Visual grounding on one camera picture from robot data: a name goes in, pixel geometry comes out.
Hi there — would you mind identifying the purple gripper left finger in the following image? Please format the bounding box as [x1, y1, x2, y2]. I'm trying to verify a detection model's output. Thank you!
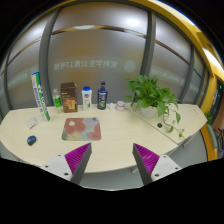
[42, 143, 92, 185]

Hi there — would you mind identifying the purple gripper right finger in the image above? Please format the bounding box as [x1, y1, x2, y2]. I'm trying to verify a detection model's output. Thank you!
[133, 143, 181, 185]

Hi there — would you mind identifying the floral mouse pad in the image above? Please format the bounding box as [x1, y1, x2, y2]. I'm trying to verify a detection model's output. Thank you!
[62, 117, 101, 141]

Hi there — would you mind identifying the black computer mouse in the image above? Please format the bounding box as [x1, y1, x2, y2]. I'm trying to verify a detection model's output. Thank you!
[27, 135, 37, 146]

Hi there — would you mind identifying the small white packet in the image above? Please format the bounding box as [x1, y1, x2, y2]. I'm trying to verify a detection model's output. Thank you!
[27, 117, 38, 128]

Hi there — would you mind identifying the green potted plant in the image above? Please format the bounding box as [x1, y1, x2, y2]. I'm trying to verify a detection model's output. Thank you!
[125, 74, 184, 138]

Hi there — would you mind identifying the small round jar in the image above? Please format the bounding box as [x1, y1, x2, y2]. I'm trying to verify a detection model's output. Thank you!
[116, 101, 125, 111]

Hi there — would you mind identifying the clear green-label bottle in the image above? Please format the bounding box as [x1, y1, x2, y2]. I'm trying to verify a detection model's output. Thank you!
[52, 88, 63, 113]

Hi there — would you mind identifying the crumpled white tissue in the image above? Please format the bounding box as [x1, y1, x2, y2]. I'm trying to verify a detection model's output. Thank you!
[107, 103, 116, 110]

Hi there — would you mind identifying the white shampoo bottle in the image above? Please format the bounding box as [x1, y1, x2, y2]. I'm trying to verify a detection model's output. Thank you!
[82, 86, 92, 111]

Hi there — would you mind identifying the brown cardboard box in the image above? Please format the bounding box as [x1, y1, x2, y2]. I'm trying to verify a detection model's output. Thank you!
[60, 82, 77, 113]

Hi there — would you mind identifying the dark blue shampoo bottle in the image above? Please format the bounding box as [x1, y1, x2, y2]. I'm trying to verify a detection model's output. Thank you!
[97, 81, 108, 110]

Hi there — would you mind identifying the white green shuttlecock tube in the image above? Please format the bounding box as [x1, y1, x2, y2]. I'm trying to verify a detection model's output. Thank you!
[31, 72, 50, 122]

